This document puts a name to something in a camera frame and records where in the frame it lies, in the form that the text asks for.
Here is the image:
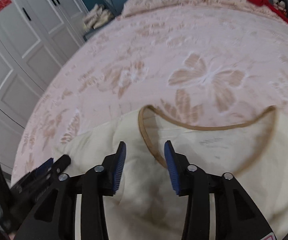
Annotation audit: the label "pink floral pillow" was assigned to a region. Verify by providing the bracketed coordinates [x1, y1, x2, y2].
[122, 0, 204, 18]
[200, 0, 288, 28]

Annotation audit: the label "cream garment with tan trim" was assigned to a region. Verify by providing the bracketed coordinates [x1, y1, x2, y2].
[51, 105, 288, 240]

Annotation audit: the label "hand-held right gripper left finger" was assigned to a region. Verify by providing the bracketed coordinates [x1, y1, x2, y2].
[15, 141, 127, 240]

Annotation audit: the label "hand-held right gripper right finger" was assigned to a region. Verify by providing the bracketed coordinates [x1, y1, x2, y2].
[164, 140, 277, 240]

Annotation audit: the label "pink floral bed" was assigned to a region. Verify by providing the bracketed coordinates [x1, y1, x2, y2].
[10, 0, 288, 180]

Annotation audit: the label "red paper door sticker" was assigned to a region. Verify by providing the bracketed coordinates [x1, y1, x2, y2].
[0, 0, 12, 12]

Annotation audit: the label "white panelled wardrobe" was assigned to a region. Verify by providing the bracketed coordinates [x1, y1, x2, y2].
[0, 0, 89, 180]

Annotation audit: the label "pile of cream clothes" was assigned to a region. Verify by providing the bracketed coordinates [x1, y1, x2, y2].
[83, 4, 115, 30]

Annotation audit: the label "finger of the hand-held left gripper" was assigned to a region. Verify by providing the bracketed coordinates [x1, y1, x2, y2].
[48, 154, 71, 178]
[10, 158, 57, 202]

